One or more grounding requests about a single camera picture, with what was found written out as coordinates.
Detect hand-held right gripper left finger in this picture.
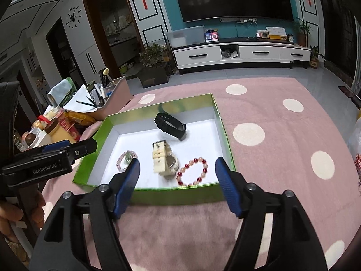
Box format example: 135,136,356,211
28,158,141,271

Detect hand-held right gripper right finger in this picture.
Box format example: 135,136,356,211
215,156,329,271

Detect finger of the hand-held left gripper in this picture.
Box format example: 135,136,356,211
1,150,74,187
42,138,98,164

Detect pink bead bracelet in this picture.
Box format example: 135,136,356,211
116,150,139,171

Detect white digital watch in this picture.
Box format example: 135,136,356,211
152,140,179,178

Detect red orange bead bracelet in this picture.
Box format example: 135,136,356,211
176,156,209,187

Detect green cardboard box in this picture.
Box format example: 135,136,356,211
73,93,236,204

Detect black fitness band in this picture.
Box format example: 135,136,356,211
154,112,187,142

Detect person's left hand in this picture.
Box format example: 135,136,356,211
0,190,46,242

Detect red label cup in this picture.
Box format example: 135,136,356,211
60,118,81,142

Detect yellow bear bottle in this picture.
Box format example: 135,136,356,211
38,115,74,145

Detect orange snack packet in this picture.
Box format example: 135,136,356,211
64,110,96,125

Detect white storage box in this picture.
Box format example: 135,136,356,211
33,132,57,148

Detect pack of cream bottles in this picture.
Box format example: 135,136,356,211
42,109,64,119

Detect white papers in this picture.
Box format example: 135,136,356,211
63,84,98,110

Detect green packet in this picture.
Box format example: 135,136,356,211
60,76,79,107

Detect bunch of pens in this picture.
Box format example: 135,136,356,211
94,69,114,106

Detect rolled pale cloth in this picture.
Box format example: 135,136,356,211
46,78,72,105

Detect pink desk organizer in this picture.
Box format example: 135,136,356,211
90,76,134,120

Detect pink polka dot blanket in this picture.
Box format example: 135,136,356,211
42,76,361,271

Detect dark planter with plants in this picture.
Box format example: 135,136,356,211
137,43,172,89

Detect white tv cabinet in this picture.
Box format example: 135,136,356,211
172,38,311,75

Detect clear storage bin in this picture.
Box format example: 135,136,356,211
166,25,205,48

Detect small potted plant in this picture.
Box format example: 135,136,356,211
309,45,325,68

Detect white yellow box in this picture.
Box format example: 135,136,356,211
265,26,286,39

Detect tall potted plant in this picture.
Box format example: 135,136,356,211
293,17,312,47

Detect white power strip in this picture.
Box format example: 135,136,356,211
220,17,258,23

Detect black wall clock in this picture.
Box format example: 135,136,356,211
65,6,83,29

